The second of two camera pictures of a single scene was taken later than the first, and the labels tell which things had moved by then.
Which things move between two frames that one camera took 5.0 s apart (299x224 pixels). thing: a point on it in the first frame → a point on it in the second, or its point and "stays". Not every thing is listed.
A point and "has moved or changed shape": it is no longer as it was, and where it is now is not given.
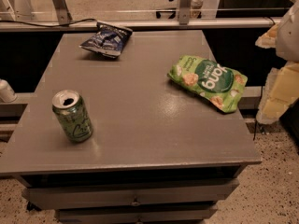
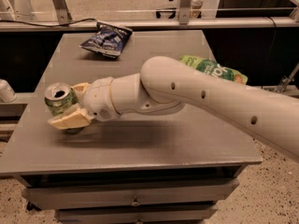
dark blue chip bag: x=109 y=39 stays
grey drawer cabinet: x=159 y=152 stays
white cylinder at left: x=7 y=93 stays
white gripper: x=290 y=36 → x=97 y=99
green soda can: x=71 y=110 has moved or changed shape
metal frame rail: x=141 y=24 stays
